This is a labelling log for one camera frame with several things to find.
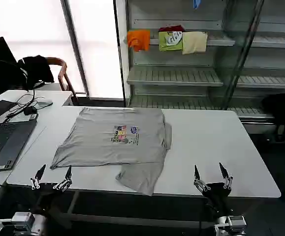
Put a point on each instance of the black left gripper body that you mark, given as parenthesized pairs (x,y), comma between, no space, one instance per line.
(47,196)

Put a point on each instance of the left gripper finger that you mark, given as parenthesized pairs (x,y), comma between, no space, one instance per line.
(64,180)
(37,178)

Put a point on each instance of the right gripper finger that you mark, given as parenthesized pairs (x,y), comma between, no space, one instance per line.
(199,180)
(227,177)

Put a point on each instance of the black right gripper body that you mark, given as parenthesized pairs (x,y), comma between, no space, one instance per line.
(217,194)

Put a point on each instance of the grey printed t-shirt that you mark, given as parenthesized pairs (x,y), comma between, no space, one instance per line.
(112,137)

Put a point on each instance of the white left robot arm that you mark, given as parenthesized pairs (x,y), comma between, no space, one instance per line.
(21,219)

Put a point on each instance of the grey laptop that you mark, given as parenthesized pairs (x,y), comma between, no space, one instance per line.
(4,140)

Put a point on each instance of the pale notepad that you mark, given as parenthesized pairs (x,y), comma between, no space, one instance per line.
(21,118)

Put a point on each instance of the black power adapter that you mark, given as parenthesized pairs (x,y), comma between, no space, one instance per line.
(30,111)

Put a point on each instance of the pale computer mouse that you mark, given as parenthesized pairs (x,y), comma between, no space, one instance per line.
(45,103)

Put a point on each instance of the brown wooden chair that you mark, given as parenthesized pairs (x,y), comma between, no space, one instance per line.
(63,73)

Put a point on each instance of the grey metal shelf rack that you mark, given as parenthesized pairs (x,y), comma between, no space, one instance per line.
(171,76)

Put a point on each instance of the black jacket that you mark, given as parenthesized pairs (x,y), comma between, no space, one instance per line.
(39,68)

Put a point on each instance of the dark window mullion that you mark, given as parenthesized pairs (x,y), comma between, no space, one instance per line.
(74,49)

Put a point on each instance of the grey metal table frame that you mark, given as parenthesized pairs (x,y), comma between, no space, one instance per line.
(132,217)

